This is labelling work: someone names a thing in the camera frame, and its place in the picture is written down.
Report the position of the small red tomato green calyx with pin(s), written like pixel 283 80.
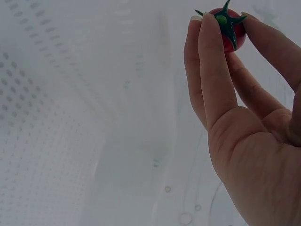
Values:
pixel 238 38

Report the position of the person's right hand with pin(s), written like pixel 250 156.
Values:
pixel 254 164

